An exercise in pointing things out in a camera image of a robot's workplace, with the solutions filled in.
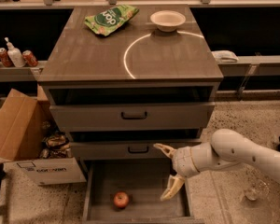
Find red soda can left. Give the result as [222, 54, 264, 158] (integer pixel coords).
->
[0, 48, 13, 67]

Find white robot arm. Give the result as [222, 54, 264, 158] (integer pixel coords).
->
[154, 129, 280, 201]

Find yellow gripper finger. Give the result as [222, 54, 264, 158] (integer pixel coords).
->
[161, 175, 185, 201]
[153, 143, 176, 159]

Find grey drawer cabinet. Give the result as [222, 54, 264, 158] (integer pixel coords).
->
[37, 4, 224, 224]

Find red apple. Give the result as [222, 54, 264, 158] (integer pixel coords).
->
[113, 191, 130, 209]

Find shiny snack packets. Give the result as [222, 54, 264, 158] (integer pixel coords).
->
[39, 132, 70, 159]

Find grey middle drawer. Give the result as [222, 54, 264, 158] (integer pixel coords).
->
[68, 137, 203, 161]

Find clear drinking glass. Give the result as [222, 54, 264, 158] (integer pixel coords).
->
[244, 179, 269, 202]

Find grey top drawer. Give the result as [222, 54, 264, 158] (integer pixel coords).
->
[49, 102, 215, 132]

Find grey open bottom drawer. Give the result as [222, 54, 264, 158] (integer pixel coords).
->
[82, 159, 204, 224]

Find red soda can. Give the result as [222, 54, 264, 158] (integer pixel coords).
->
[0, 48, 13, 67]
[22, 50, 38, 67]

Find grey low shelf ledge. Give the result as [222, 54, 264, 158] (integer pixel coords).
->
[0, 61, 47, 82]

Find white printed cardboard box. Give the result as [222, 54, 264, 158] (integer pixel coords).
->
[16, 158, 86, 186]

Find white paper bowl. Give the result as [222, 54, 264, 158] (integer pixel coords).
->
[150, 10, 186, 32]

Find folded white cloth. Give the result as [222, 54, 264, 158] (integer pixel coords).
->
[212, 50, 239, 63]

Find white pump bottle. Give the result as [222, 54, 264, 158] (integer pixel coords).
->
[5, 37, 25, 67]

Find red soda can right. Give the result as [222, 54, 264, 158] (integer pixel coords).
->
[22, 50, 38, 67]

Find brown cardboard box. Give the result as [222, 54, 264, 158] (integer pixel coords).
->
[0, 89, 49, 161]

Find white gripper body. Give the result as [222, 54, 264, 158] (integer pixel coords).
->
[172, 147, 199, 177]

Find green chip bag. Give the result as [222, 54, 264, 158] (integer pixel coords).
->
[84, 5, 139, 36]

